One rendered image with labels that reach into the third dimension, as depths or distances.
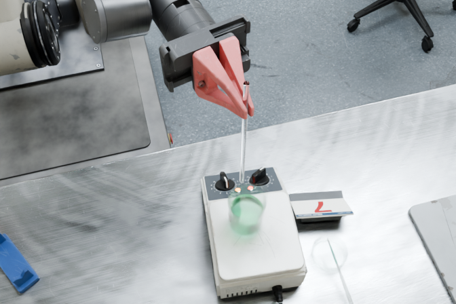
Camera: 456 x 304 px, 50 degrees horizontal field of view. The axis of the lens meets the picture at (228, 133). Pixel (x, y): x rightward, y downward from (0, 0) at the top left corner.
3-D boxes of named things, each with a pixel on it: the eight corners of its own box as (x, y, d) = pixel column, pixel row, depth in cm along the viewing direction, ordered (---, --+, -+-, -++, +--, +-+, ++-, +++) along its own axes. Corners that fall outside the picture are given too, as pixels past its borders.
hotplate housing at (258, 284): (200, 184, 84) (197, 160, 78) (275, 173, 86) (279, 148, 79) (219, 317, 72) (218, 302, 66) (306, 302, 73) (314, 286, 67)
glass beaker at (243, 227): (242, 248, 69) (243, 224, 63) (219, 219, 72) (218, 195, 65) (275, 223, 71) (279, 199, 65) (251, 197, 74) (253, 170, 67)
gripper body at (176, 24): (253, 22, 52) (220, -18, 55) (165, 57, 49) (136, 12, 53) (251, 64, 57) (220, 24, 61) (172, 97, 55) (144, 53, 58)
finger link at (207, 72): (291, 75, 48) (243, 15, 52) (226, 104, 46) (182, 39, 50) (284, 116, 53) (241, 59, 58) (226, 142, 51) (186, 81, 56)
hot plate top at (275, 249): (207, 203, 74) (207, 201, 73) (286, 192, 75) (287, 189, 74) (220, 283, 67) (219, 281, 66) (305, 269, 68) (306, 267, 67)
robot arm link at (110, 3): (165, -85, 57) (150, -32, 65) (66, -80, 52) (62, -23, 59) (206, -4, 54) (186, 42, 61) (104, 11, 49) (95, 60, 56)
